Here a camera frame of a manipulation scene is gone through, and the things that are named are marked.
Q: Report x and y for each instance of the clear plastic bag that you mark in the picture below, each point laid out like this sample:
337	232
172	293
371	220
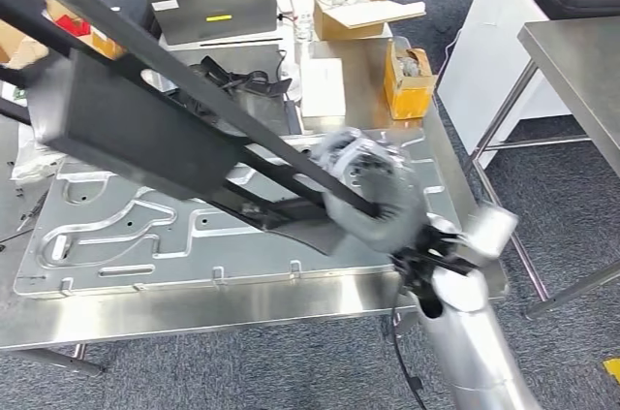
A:
34	160

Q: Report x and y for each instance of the steel table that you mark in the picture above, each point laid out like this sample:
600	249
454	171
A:
581	67

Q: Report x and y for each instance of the clear water bottle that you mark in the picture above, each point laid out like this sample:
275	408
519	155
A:
303	15

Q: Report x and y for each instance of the steel workbench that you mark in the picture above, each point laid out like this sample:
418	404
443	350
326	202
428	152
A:
242	311

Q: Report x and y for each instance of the black plastic panel part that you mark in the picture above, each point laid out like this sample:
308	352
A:
121	124

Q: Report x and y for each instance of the brown cardboard box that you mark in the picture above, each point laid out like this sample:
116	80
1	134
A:
14	41

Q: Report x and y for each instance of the small yellow cardboard box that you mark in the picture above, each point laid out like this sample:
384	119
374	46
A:
406	99

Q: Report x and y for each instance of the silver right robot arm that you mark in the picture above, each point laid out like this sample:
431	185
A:
474	356

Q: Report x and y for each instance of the white flat box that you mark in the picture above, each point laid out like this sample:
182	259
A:
322	86

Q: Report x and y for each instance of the red packet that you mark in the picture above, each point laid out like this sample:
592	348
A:
72	26

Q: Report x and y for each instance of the yellow floor tape strip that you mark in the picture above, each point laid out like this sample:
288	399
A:
612	372

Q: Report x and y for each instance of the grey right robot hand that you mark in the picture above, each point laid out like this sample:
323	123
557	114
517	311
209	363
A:
392	189

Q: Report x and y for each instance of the cardboard box with white sheet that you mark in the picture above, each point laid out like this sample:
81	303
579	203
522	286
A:
339	25

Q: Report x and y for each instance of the white cabinet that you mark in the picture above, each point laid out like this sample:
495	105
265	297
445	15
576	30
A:
484	41

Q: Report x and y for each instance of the large stamped metal panel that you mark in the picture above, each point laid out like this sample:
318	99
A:
242	246

